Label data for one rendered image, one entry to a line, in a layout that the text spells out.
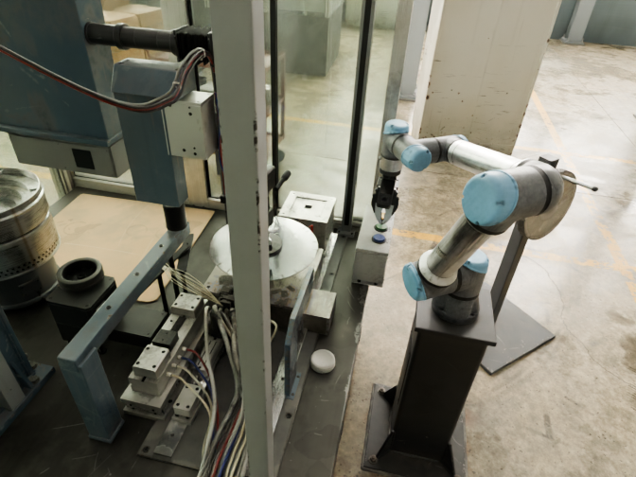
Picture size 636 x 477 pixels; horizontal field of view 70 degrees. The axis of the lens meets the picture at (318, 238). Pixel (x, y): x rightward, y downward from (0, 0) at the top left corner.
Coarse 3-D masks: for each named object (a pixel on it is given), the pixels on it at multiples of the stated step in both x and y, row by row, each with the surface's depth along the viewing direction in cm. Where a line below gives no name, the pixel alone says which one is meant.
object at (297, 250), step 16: (272, 224) 149; (288, 224) 149; (224, 240) 140; (288, 240) 142; (304, 240) 142; (224, 256) 134; (272, 256) 135; (288, 256) 135; (304, 256) 136; (224, 272) 129; (272, 272) 129; (288, 272) 130
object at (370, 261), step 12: (372, 216) 165; (372, 228) 159; (360, 240) 152; (360, 252) 150; (372, 252) 149; (384, 252) 148; (360, 264) 153; (372, 264) 152; (384, 264) 151; (360, 276) 156; (372, 276) 155
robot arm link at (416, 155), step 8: (400, 136) 135; (408, 136) 134; (400, 144) 133; (408, 144) 131; (416, 144) 130; (424, 144) 131; (432, 144) 132; (392, 152) 138; (400, 152) 132; (408, 152) 129; (416, 152) 128; (424, 152) 128; (432, 152) 132; (400, 160) 134; (408, 160) 129; (416, 160) 129; (424, 160) 130; (432, 160) 134; (416, 168) 131
